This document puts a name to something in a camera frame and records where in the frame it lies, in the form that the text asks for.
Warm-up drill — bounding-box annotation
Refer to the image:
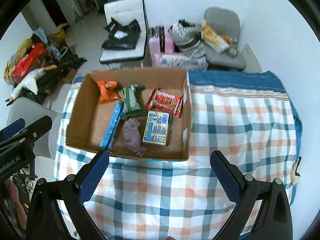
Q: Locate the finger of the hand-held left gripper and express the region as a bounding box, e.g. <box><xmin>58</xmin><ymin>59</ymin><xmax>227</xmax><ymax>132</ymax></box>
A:
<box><xmin>5</xmin><ymin>115</ymin><xmax>53</xmax><ymax>146</ymax></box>
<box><xmin>0</xmin><ymin>119</ymin><xmax>26</xmax><ymax>140</ymax></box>

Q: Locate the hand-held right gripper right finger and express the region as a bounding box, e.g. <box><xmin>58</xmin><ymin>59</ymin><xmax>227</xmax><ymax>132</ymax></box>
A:
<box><xmin>210</xmin><ymin>150</ymin><xmax>293</xmax><ymax>240</ymax></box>

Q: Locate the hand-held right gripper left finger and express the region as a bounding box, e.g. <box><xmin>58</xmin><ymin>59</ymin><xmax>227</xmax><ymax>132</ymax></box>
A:
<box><xmin>26</xmin><ymin>150</ymin><xmax>110</xmax><ymax>240</ymax></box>

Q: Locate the blue stick packet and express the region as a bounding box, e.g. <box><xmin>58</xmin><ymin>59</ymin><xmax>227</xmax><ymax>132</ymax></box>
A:
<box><xmin>99</xmin><ymin>101</ymin><xmax>124</xmax><ymax>151</ymax></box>

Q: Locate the purple sock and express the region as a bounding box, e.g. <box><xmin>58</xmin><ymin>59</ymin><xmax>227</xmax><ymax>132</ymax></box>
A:
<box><xmin>122</xmin><ymin>119</ymin><xmax>148</xmax><ymax>157</ymax></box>

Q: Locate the orange snack packet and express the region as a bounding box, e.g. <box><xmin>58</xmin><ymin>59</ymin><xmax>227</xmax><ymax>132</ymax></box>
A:
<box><xmin>96</xmin><ymin>80</ymin><xmax>122</xmax><ymax>105</ymax></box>

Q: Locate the yellow and blue carton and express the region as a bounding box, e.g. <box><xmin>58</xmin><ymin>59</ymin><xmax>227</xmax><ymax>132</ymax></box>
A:
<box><xmin>142</xmin><ymin>110</ymin><xmax>171</xmax><ymax>147</ymax></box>

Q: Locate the green snack packet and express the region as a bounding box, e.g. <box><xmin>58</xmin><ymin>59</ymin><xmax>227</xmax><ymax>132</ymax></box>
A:
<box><xmin>121</xmin><ymin>85</ymin><xmax>147</xmax><ymax>119</ymax></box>

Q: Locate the red snack packet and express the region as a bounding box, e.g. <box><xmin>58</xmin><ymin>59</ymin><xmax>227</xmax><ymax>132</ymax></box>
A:
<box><xmin>145</xmin><ymin>88</ymin><xmax>183</xmax><ymax>119</ymax></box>

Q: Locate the person's left forearm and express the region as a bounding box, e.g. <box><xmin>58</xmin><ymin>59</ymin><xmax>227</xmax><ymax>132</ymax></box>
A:
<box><xmin>5</xmin><ymin>179</ymin><xmax>27</xmax><ymax>230</ymax></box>

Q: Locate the grey shell chair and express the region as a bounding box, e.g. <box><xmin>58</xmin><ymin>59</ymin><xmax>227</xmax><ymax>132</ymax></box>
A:
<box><xmin>6</xmin><ymin>97</ymin><xmax>63</xmax><ymax>159</ymax></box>

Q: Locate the plaid blanket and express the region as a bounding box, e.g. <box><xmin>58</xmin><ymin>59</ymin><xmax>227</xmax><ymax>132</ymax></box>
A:
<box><xmin>54</xmin><ymin>70</ymin><xmax>302</xmax><ymax>240</ymax></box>

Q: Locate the white goose plush toy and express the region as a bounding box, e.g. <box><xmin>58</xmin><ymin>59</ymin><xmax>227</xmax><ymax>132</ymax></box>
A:
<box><xmin>5</xmin><ymin>64</ymin><xmax>58</xmax><ymax>103</ymax></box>

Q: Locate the yellow cloth bundle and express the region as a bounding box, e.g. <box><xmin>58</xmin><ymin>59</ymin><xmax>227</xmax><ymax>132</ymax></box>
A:
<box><xmin>3</xmin><ymin>39</ymin><xmax>33</xmax><ymax>83</ymax></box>

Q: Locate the small brown cardboard box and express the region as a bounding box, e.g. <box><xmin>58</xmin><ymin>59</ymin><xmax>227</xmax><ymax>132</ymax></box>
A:
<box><xmin>61</xmin><ymin>68</ymin><xmax>77</xmax><ymax>84</ymax></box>

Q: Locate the red plastic bag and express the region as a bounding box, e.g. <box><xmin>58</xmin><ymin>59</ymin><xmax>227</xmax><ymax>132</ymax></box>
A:
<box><xmin>11</xmin><ymin>43</ymin><xmax>46</xmax><ymax>83</ymax></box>

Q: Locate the beige blanket tag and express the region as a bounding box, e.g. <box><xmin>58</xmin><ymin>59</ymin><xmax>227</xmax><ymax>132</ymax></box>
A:
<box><xmin>289</xmin><ymin>156</ymin><xmax>302</xmax><ymax>186</ymax></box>

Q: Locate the light blue cloth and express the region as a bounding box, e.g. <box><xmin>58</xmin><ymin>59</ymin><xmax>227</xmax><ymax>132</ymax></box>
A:
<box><xmin>33</xmin><ymin>27</ymin><xmax>48</xmax><ymax>44</ymax></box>

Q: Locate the yellow shopping bag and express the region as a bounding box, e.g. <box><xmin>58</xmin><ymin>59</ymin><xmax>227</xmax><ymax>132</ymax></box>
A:
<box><xmin>49</xmin><ymin>23</ymin><xmax>69</xmax><ymax>44</ymax></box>

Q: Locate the floral tissue pack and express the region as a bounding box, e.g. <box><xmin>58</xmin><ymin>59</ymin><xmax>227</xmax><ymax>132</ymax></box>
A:
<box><xmin>153</xmin><ymin>52</ymin><xmax>208</xmax><ymax>71</ymax></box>

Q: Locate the black plastic bag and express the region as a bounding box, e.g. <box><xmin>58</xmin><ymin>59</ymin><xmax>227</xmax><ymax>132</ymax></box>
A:
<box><xmin>102</xmin><ymin>17</ymin><xmax>142</xmax><ymax>51</ymax></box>

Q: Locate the yellow snack bag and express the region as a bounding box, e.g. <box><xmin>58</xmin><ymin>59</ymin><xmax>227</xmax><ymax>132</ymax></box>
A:
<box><xmin>201</xmin><ymin>21</ymin><xmax>230</xmax><ymax>53</ymax></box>

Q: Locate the black and white patterned tote bag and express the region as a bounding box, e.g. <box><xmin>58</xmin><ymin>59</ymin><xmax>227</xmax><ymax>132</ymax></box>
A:
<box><xmin>168</xmin><ymin>20</ymin><xmax>207</xmax><ymax>59</ymax></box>

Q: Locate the pink suitcase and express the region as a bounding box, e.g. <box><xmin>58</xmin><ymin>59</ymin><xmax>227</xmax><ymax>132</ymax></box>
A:
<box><xmin>149</xmin><ymin>25</ymin><xmax>175</xmax><ymax>67</ymax></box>

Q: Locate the white padded chair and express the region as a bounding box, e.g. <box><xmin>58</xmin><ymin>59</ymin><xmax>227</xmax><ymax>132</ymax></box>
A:
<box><xmin>99</xmin><ymin>0</ymin><xmax>148</xmax><ymax>67</ymax></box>

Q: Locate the grey padded chair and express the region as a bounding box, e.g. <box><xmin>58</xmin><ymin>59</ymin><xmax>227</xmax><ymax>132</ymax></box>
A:
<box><xmin>203</xmin><ymin>7</ymin><xmax>246</xmax><ymax>71</ymax></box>

